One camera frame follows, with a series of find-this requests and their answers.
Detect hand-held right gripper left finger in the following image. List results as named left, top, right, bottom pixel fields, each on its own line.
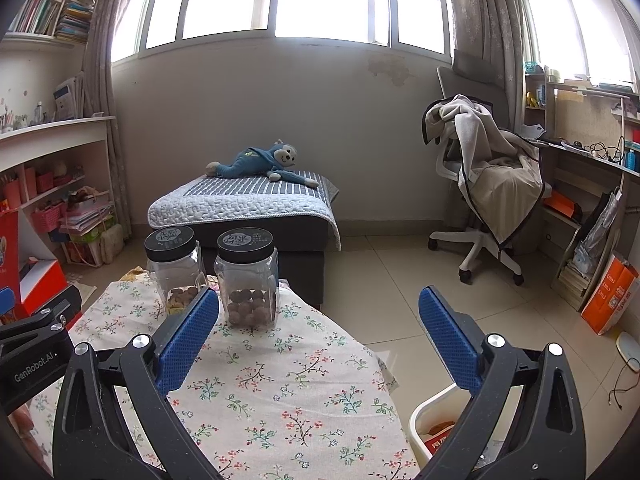
left=52, top=287, right=221, bottom=480

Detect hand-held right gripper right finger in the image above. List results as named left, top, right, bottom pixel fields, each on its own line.
left=415, top=287, right=587, bottom=480

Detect cream plastic waste bin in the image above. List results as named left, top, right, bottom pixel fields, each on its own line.
left=409, top=382, right=475, bottom=471

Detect red snack packet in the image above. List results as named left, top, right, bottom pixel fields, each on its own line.
left=422, top=432, right=458, bottom=461

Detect person's left hand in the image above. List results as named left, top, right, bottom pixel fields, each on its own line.
left=7, top=404, right=33, bottom=443

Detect red gift box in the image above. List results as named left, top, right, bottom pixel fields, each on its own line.
left=0, top=207, right=68, bottom=318

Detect clear jar with mixed nuts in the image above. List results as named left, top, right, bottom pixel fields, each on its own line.
left=144, top=226, right=207, bottom=312

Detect clear jar with brown nuts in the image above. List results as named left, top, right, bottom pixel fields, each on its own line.
left=214, top=230, right=279, bottom=330

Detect cream quilted bag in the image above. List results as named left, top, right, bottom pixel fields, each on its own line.
left=100, top=224, right=125, bottom=264

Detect pink storage basket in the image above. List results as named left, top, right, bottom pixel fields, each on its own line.
left=31, top=204, right=63, bottom=234

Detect stack of papers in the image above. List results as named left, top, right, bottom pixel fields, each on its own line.
left=60, top=195, right=116, bottom=241

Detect white grey office chair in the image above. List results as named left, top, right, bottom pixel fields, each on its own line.
left=427, top=65, right=553, bottom=286

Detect floral tablecloth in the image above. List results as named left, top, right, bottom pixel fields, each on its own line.
left=25, top=267, right=421, bottom=480

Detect orange paper bag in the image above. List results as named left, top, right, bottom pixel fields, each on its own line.
left=581, top=252, right=640, bottom=336

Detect beige blanket with dark trim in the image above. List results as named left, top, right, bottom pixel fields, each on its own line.
left=422, top=94, right=546, bottom=256

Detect white shelving unit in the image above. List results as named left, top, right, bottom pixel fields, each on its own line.
left=0, top=116, right=118, bottom=271

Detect orange flat box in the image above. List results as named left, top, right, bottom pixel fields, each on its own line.
left=542, top=192, right=583, bottom=223

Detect white round scale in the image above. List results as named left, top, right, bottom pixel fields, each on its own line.
left=616, top=331, right=640, bottom=373

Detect silver foil bag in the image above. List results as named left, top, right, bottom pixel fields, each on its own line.
left=572, top=187, right=621, bottom=276

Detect blue monkey plush toy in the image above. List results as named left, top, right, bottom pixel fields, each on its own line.
left=205, top=140, right=319, bottom=190

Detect white desk calendar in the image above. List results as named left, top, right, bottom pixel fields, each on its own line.
left=52, top=76, right=85, bottom=122

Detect wooden desk with hutch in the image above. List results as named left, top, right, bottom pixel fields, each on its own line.
left=522, top=67, right=640, bottom=311

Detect grey curtain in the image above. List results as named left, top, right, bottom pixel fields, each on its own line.
left=450, top=0, right=526, bottom=131
left=82, top=0, right=166, bottom=238

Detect rows of books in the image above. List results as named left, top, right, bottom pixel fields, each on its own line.
left=7, top=0, right=98, bottom=43

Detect small white framed window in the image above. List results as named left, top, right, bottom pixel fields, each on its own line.
left=520, top=0, right=640, bottom=86

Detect large white framed window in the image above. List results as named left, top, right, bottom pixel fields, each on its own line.
left=110, top=0, right=453, bottom=63

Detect black floor cable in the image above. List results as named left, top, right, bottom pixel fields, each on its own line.
left=607, top=355, right=640, bottom=408

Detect white wall bookshelf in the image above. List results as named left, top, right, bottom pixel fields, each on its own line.
left=0, top=0, right=101, bottom=50

